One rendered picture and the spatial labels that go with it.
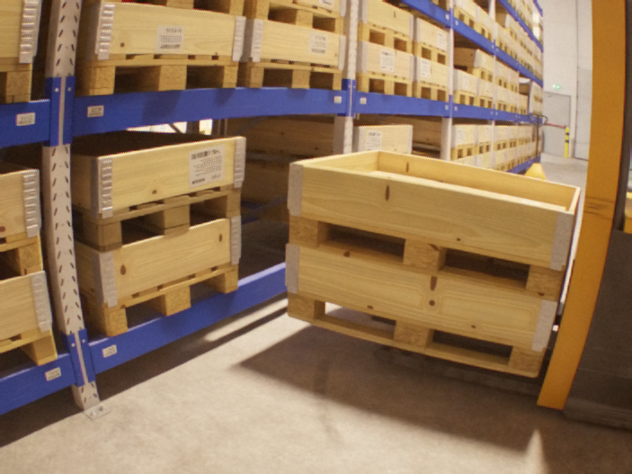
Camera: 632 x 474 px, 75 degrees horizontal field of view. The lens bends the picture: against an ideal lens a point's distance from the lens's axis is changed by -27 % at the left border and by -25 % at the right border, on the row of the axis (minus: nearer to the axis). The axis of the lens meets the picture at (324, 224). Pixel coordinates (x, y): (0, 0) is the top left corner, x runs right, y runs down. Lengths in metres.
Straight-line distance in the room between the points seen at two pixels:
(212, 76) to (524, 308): 1.57
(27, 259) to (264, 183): 2.32
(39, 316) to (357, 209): 1.33
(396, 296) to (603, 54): 1.31
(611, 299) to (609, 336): 0.15
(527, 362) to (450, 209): 0.69
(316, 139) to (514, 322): 1.91
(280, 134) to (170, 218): 1.64
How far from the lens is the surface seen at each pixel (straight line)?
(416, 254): 2.03
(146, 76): 1.98
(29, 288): 1.71
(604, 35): 1.90
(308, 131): 3.40
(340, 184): 2.12
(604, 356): 2.01
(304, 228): 2.24
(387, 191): 2.03
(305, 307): 2.35
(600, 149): 1.87
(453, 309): 2.04
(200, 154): 2.11
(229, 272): 2.37
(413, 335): 2.14
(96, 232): 1.86
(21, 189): 1.63
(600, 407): 2.13
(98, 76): 1.74
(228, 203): 2.28
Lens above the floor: 1.18
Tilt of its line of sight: 14 degrees down
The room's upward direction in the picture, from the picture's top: 3 degrees clockwise
